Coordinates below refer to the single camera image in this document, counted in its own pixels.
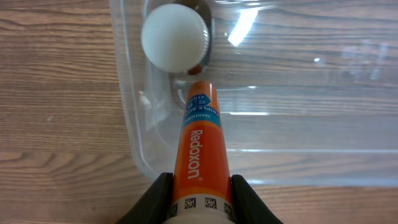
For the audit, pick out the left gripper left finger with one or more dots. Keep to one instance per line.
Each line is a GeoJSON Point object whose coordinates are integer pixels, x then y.
{"type": "Point", "coordinates": [154, 204]}

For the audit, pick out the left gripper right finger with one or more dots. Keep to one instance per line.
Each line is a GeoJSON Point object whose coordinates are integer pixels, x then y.
{"type": "Point", "coordinates": [248, 206]}

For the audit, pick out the orange Redoxon tube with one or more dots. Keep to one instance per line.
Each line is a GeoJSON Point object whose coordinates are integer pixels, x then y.
{"type": "Point", "coordinates": [202, 182]}

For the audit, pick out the dark bottle white cap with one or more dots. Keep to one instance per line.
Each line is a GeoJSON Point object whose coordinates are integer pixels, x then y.
{"type": "Point", "coordinates": [176, 37]}

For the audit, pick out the clear plastic container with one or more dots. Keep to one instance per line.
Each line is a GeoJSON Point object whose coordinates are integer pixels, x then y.
{"type": "Point", "coordinates": [307, 90]}

